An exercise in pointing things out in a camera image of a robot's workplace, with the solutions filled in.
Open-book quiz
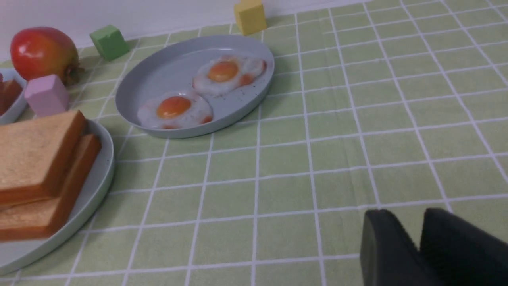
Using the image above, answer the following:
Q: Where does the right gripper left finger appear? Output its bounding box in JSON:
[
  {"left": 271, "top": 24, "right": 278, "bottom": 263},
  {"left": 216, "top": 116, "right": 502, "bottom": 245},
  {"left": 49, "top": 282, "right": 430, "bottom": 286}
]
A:
[{"left": 360, "top": 209, "right": 445, "bottom": 286}]

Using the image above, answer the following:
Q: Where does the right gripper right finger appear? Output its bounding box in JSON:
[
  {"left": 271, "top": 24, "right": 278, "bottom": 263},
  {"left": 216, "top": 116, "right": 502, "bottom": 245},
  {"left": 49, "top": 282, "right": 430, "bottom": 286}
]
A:
[{"left": 419, "top": 208, "right": 508, "bottom": 286}]

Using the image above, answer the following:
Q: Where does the toast slice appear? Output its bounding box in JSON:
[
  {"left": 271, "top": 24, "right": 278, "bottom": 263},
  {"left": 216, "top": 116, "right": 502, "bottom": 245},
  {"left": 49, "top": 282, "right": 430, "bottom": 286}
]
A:
[
  {"left": 0, "top": 134, "right": 102, "bottom": 242},
  {"left": 0, "top": 74, "right": 23, "bottom": 116},
  {"left": 0, "top": 110, "right": 87, "bottom": 207}
]

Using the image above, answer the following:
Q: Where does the green checked tablecloth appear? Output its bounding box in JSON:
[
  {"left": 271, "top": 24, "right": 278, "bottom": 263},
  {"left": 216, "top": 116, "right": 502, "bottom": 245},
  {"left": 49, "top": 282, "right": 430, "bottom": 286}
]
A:
[{"left": 1, "top": 0, "right": 508, "bottom": 286}]

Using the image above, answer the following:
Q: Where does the rear fried egg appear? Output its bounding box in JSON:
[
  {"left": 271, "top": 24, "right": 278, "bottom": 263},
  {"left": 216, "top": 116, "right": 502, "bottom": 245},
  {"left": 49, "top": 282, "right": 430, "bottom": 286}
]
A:
[{"left": 192, "top": 54, "right": 267, "bottom": 97}]

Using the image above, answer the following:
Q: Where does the fried egg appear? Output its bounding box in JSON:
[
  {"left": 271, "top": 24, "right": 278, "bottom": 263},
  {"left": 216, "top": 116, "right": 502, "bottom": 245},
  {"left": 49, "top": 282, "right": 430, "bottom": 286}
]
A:
[
  {"left": 192, "top": 54, "right": 267, "bottom": 97},
  {"left": 137, "top": 90, "right": 214, "bottom": 129}
]

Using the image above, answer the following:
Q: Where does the middle top fried egg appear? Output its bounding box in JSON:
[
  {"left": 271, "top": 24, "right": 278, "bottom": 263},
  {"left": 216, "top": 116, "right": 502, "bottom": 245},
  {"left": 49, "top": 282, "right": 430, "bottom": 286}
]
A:
[{"left": 137, "top": 90, "right": 214, "bottom": 129}]

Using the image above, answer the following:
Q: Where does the yellow cube block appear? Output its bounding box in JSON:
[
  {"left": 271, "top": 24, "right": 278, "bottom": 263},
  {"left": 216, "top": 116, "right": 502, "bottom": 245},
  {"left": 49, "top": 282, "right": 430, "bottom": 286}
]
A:
[{"left": 233, "top": 0, "right": 268, "bottom": 36}]

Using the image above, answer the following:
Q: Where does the grey egg plate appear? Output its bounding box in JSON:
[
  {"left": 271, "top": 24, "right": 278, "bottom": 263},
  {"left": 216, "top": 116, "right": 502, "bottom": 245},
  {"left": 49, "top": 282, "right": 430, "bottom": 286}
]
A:
[{"left": 115, "top": 35, "right": 275, "bottom": 139}]

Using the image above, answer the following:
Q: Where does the green cube block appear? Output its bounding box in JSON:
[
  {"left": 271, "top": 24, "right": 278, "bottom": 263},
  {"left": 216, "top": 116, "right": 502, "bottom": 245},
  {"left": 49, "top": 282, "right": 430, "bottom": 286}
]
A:
[{"left": 89, "top": 24, "right": 130, "bottom": 62}]

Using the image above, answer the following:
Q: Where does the light teal empty plate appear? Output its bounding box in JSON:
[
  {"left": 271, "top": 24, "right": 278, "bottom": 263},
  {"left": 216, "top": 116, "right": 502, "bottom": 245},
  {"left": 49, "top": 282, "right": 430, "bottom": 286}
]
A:
[{"left": 0, "top": 120, "right": 115, "bottom": 276}]

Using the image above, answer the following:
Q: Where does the pink cube block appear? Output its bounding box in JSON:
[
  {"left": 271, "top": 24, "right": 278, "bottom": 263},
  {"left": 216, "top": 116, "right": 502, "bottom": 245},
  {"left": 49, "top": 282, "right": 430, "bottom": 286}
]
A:
[{"left": 24, "top": 74, "right": 70, "bottom": 118}]

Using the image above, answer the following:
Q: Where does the blue-grey bread plate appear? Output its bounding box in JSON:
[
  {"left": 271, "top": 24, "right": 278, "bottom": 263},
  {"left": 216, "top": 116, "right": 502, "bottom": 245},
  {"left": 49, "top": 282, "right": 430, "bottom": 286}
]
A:
[{"left": 0, "top": 68, "right": 27, "bottom": 125}]

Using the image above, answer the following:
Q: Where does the red pomegranate fruit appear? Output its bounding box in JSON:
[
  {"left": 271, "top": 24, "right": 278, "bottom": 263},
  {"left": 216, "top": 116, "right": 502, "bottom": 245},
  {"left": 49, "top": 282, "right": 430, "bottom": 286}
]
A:
[{"left": 10, "top": 27, "right": 84, "bottom": 86}]

